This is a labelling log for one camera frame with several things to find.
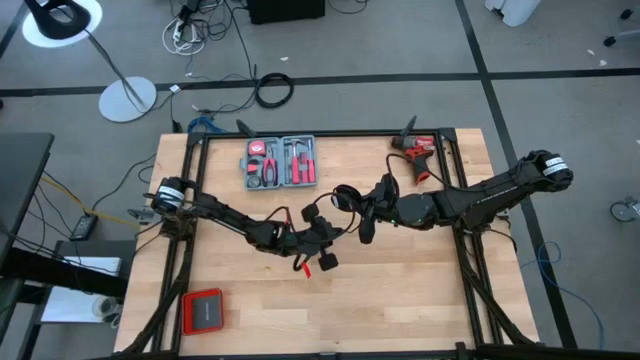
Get white power strip cable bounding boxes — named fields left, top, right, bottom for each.
left=161, top=14, right=207, bottom=57

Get blue floor cable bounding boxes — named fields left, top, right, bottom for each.
left=186, top=114, right=229, bottom=135
left=519, top=240, right=607, bottom=351

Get pink-handled hammer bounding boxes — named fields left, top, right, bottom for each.
left=288, top=138, right=308, bottom=185

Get clear tape roll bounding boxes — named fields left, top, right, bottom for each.
left=91, top=294, right=122, bottom=324

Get black box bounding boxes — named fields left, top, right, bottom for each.
left=246, top=0, right=327, bottom=26

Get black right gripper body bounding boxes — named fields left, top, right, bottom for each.
left=357, top=172, right=407, bottom=246

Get grey caster wheel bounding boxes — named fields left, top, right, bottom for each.
left=608, top=195, right=640, bottom=224

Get white floor lamp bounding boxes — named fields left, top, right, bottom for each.
left=21, top=0, right=158, bottom=124

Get grey plastic tool case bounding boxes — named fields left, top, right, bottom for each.
left=239, top=133, right=319, bottom=192

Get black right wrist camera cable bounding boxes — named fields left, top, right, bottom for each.
left=384, top=152, right=474, bottom=194

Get black power adapter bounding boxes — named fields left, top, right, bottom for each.
left=69, top=212, right=100, bottom=243

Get red plastic bin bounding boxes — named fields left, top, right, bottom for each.
left=180, top=287, right=225, bottom=337

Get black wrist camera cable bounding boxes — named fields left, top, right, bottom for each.
left=310, top=191, right=357, bottom=246
left=384, top=152, right=474, bottom=194

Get red black cordless drill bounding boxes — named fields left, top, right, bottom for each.
left=389, top=133, right=436, bottom=186

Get black low shelf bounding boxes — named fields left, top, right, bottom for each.
left=0, top=238, right=139, bottom=301

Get grey office chair base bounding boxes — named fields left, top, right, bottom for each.
left=602, top=6, right=640, bottom=49

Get black coiled floor cable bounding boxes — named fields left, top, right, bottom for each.
left=254, top=71, right=296, bottom=110

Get pink-handled pliers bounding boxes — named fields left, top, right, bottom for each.
left=261, top=144, right=279, bottom=188

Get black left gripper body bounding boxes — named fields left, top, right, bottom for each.
left=292, top=202, right=346, bottom=273

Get pink-handled screwdriver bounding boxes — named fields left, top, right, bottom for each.
left=306, top=139, right=318, bottom=184

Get black left wrist camera cable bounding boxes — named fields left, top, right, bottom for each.
left=310, top=191, right=357, bottom=246

